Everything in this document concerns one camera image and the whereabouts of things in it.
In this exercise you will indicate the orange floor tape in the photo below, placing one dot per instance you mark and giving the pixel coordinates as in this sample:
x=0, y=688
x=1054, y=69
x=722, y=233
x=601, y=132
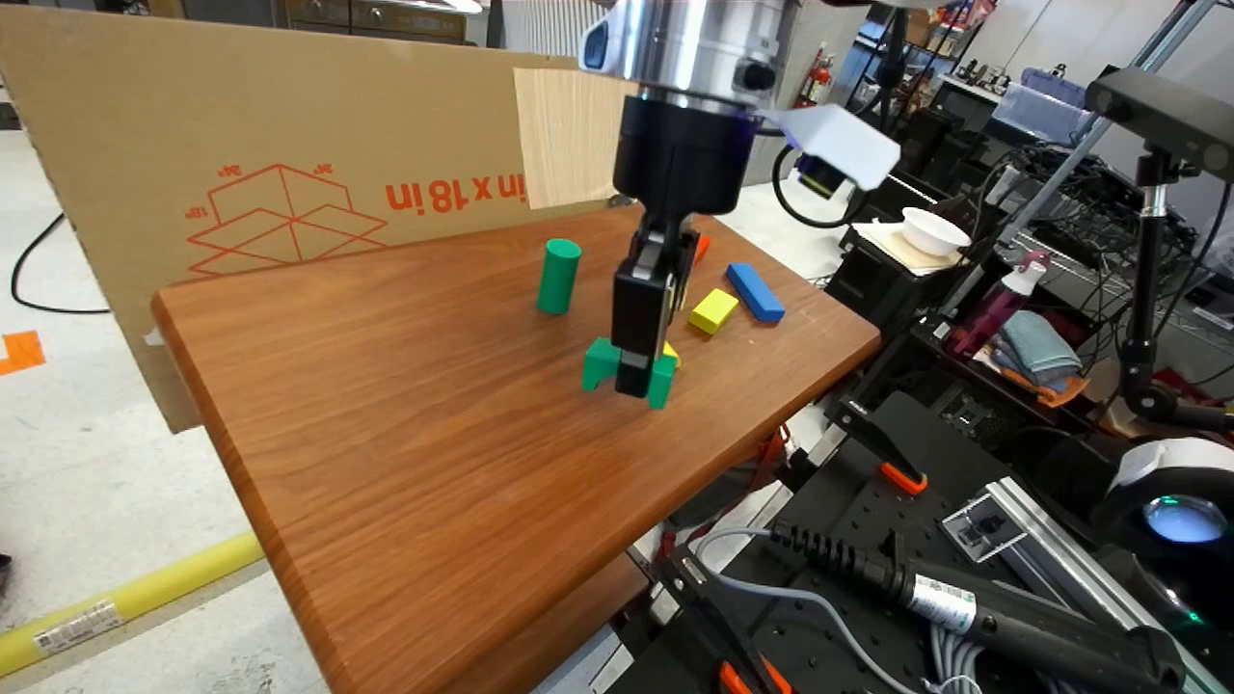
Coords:
x=17, y=352

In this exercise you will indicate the green rectangular block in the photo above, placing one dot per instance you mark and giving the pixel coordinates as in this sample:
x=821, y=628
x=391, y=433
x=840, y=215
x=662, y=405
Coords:
x=596, y=369

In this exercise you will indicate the green cylinder block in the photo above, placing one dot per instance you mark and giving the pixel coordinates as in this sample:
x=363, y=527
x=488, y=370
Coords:
x=557, y=274

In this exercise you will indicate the grey folded cloth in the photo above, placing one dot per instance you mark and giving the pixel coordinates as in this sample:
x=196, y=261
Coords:
x=1040, y=343

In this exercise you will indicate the white bowl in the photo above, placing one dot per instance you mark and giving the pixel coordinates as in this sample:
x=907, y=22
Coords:
x=935, y=229

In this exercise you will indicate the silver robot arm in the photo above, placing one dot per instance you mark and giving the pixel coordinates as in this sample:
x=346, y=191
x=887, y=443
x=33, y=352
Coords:
x=701, y=44

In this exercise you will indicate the aluminium extrusion rail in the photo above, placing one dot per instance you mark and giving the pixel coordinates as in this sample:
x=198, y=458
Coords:
x=1065, y=563

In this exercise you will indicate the black camera on stand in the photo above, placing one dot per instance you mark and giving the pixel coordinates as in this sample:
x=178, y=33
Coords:
x=1159, y=195

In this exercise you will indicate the pink bottle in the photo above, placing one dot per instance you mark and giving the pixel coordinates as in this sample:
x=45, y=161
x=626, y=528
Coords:
x=990, y=321

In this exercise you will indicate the black clamp with orange tip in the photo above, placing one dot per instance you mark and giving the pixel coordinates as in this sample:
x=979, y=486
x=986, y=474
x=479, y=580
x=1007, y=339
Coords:
x=886, y=450

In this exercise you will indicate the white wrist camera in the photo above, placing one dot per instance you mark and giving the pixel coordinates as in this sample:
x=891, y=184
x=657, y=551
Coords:
x=835, y=144

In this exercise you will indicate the large cardboard box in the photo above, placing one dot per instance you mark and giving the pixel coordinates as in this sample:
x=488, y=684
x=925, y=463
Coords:
x=258, y=140

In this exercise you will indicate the red fire extinguisher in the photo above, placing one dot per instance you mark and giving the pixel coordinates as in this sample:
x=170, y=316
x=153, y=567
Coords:
x=814, y=77

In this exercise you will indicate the blue storage bin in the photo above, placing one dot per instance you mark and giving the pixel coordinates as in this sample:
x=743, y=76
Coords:
x=1042, y=109

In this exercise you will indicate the yellow rectangular block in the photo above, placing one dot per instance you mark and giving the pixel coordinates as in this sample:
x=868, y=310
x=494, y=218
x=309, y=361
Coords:
x=710, y=310

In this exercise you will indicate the blue rectangular block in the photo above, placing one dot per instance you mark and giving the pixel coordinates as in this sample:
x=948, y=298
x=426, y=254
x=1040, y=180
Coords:
x=752, y=296

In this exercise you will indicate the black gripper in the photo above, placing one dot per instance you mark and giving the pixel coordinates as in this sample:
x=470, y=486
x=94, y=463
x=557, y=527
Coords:
x=682, y=154

